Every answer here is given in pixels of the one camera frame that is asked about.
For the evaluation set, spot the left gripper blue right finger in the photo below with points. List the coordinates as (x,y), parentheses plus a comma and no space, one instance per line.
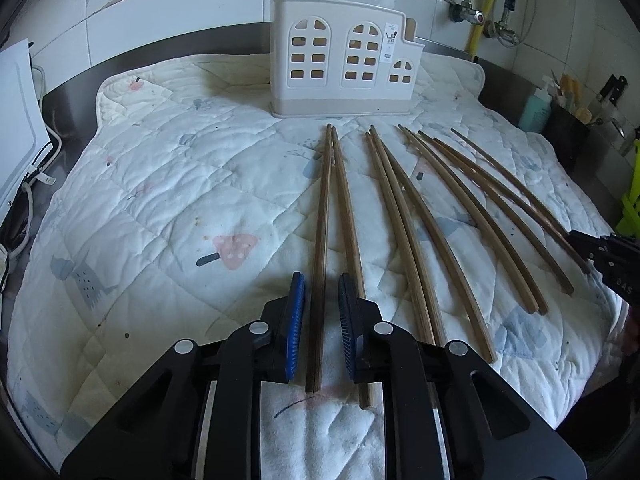
(352,327)

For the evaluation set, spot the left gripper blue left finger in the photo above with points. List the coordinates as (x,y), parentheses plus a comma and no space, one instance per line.
(295,304)

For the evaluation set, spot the green plastic rack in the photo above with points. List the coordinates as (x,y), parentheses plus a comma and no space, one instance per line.
(629,225)

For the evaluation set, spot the black utensil caddy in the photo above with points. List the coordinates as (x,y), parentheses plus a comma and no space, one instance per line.
(589,159)

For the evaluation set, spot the white quilted mat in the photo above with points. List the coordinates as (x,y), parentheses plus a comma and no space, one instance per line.
(192,206)

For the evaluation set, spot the teal dish soap bottle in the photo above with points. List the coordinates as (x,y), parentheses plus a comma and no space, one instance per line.
(537,108)

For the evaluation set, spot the white plastic utensil holder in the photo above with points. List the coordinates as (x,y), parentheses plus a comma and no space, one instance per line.
(339,58)

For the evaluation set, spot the chrome water valve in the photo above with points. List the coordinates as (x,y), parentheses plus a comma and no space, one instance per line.
(500,31)

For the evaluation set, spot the white microwave oven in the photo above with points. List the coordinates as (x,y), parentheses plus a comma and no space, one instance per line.
(23,135)

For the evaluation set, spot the black handled knife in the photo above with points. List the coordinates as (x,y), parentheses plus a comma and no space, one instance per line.
(609,94)

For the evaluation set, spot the red handled water valve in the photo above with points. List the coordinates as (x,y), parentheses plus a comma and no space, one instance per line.
(459,13)

